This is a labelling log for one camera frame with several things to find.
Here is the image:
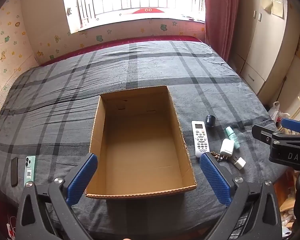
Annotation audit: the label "window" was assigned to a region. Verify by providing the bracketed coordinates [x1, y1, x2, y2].
[61, 0, 206, 33]

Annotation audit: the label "grey plaid bed sheet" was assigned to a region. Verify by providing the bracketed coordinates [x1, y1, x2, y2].
[0, 40, 278, 233]

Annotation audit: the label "teal lotion bottle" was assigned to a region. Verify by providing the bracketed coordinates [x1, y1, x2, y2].
[225, 126, 240, 150]

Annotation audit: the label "metal keychain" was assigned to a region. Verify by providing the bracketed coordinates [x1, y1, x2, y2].
[210, 151, 225, 162]

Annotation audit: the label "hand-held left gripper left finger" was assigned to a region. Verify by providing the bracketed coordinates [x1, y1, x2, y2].
[15, 153, 98, 240]

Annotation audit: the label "cardboard box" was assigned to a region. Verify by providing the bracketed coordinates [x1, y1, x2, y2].
[85, 85, 197, 200]

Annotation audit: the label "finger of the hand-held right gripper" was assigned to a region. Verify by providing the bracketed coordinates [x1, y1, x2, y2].
[281, 117, 300, 133]
[251, 124, 279, 144]

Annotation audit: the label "white cable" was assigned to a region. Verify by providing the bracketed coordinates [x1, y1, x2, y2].
[6, 216, 18, 238]

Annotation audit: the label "small white charger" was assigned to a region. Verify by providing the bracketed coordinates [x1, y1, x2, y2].
[231, 156, 247, 171]

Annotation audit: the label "white remote control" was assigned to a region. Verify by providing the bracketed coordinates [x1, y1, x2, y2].
[191, 120, 210, 158]

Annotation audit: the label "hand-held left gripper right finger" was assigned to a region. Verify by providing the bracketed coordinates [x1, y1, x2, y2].
[199, 152, 283, 240]

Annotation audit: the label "green smartphone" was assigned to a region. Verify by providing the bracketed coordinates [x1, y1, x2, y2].
[24, 155, 36, 187]

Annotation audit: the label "large white charger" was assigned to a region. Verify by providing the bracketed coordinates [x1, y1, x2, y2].
[219, 139, 234, 158]

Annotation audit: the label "black smartphone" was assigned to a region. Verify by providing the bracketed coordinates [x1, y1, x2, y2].
[10, 157, 19, 187]

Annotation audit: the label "white plastic bag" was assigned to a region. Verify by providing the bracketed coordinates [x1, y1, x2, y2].
[268, 102, 290, 123]

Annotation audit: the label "beige wardrobe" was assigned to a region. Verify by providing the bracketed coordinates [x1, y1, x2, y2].
[230, 0, 300, 95]

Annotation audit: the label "red curtain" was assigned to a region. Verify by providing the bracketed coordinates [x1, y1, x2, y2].
[204, 0, 240, 62]

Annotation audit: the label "red windowsill mat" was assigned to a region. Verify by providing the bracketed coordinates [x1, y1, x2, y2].
[132, 8, 165, 15]

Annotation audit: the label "yellow paper sheets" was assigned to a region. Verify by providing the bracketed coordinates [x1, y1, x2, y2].
[261, 0, 284, 18]

